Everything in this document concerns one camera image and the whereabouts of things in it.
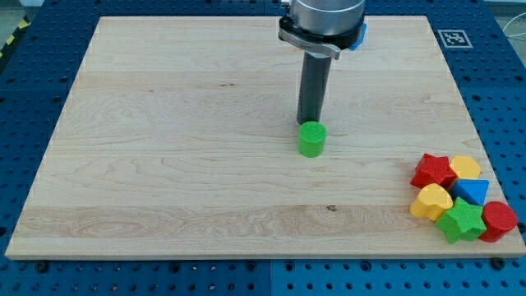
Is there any green cylinder block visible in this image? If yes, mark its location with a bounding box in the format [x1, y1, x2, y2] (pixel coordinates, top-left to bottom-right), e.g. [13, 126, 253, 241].
[298, 121, 327, 158]

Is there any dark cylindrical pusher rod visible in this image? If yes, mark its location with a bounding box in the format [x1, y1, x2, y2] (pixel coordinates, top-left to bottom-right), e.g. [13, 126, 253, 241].
[297, 52, 332, 125]

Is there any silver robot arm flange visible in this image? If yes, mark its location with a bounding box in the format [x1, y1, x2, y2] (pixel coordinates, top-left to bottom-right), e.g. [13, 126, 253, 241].
[278, 0, 366, 60]

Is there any yellow heart block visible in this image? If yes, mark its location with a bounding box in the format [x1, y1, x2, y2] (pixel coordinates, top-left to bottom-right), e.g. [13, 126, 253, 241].
[409, 183, 454, 222]

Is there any light wooden board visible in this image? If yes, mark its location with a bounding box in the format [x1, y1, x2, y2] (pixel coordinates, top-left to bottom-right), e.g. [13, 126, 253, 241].
[6, 16, 525, 260]

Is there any red star block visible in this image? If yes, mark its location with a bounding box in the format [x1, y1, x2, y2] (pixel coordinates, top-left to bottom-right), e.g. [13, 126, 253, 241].
[410, 153, 458, 189]

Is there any yellow pentagon block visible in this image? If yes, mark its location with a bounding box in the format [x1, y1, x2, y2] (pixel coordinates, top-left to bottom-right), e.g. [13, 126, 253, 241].
[450, 155, 482, 179]

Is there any green star block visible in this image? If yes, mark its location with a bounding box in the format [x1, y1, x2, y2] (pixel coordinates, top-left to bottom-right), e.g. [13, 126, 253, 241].
[435, 197, 487, 244]

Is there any blue triangle block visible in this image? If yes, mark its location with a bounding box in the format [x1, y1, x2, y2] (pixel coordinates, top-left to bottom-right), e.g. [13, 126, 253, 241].
[449, 179, 489, 206]

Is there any white fiducial marker tag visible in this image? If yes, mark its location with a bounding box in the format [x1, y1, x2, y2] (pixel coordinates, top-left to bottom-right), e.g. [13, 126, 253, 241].
[437, 29, 473, 49]

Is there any red cylinder block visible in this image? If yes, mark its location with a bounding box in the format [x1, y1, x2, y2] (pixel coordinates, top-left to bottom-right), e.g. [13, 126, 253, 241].
[478, 201, 519, 243]

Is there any yellow black hazard tape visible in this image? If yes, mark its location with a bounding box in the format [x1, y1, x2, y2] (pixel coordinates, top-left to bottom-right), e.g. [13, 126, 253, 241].
[1, 16, 30, 62]

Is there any white cable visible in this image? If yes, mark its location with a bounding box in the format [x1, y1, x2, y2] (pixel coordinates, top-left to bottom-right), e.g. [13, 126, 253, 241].
[501, 12, 526, 40]

